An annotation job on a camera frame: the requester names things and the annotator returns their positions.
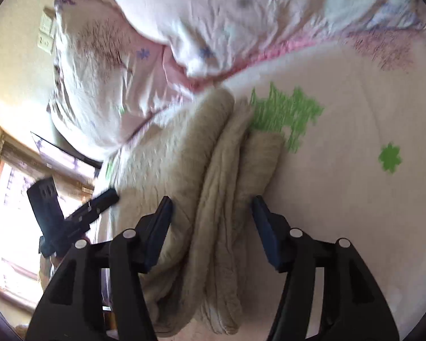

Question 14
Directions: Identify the window with wooden frame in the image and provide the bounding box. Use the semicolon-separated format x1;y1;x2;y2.
0;131;103;313

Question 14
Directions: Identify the wall switch panel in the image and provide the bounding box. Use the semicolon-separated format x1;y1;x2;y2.
37;7;57;55

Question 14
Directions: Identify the pink floral quilt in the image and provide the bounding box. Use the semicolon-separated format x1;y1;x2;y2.
47;0;412;160

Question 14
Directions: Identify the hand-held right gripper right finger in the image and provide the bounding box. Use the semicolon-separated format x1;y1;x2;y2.
252;196;401;341

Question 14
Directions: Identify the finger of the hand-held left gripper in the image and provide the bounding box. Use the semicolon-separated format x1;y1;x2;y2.
82;188;120;221

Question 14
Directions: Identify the white floral bed sheet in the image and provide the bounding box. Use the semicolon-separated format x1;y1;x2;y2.
92;0;426;334

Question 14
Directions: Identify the beige towel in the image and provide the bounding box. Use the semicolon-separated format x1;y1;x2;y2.
103;88;284;337

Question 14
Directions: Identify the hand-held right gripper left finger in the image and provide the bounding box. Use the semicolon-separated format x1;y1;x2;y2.
24;196;174;341

